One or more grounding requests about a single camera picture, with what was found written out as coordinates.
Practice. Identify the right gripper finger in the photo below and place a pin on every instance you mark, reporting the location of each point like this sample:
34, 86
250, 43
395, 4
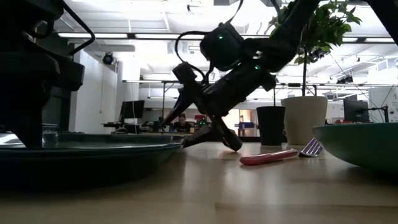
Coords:
180, 107
202, 136

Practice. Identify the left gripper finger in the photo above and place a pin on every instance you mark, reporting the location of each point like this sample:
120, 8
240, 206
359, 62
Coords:
22, 118
36, 118

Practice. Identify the black cup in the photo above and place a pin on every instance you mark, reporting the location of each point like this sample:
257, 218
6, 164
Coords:
270, 127

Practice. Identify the dark green plastic tray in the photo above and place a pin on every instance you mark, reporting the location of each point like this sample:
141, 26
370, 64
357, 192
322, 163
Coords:
93, 165

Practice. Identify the teal green plate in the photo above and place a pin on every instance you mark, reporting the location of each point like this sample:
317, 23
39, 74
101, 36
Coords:
357, 143

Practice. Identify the red black background robot arm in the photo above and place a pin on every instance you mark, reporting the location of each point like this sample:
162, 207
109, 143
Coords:
201, 122

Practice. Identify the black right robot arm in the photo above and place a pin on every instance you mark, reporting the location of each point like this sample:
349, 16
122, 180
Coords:
280, 46

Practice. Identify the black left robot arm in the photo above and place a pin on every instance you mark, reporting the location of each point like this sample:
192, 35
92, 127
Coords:
25, 18

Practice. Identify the grey box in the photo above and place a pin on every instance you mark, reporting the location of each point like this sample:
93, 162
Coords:
49, 128

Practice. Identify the person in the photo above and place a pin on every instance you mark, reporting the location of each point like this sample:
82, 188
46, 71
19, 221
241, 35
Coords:
182, 126

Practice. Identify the blue storage bin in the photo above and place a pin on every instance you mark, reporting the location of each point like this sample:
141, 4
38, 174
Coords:
246, 125

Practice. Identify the black computer monitor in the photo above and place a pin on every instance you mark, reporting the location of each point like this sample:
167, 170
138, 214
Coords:
132, 110
356, 112

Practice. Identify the dark office desk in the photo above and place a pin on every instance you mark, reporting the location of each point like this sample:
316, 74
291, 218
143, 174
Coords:
124, 127

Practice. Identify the long ceiling light strip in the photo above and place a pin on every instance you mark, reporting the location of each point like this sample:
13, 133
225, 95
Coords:
93, 35
155, 36
349, 39
379, 40

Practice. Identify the white plant pot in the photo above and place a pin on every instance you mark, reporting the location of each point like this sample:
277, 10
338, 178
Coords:
303, 121

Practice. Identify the round black ceiling spotlight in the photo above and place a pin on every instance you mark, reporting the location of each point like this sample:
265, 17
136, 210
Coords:
108, 58

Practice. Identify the green leafy plant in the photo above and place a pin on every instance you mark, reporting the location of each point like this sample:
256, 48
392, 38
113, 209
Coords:
329, 28

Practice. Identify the black desk boom stand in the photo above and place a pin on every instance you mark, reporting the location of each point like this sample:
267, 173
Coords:
385, 113

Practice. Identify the black background metal frame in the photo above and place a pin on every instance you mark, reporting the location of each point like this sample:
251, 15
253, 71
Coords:
163, 93

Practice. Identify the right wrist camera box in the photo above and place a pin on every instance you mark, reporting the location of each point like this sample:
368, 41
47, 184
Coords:
184, 72

